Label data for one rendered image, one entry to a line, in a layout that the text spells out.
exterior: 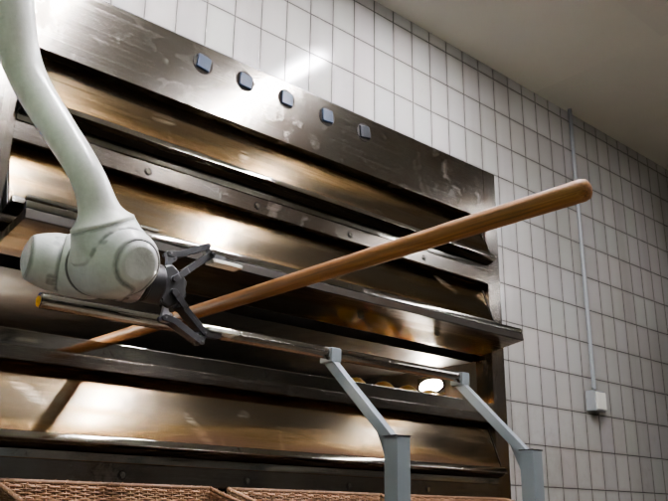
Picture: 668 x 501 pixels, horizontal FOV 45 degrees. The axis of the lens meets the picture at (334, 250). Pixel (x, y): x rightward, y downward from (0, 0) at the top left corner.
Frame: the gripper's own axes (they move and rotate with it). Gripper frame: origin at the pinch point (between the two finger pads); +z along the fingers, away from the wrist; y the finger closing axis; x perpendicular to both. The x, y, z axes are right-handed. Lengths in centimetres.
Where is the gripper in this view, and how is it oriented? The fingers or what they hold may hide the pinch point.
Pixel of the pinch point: (232, 300)
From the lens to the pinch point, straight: 160.0
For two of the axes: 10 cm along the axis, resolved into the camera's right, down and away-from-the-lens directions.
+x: 6.6, -2.3, -7.2
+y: -0.1, 9.5, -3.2
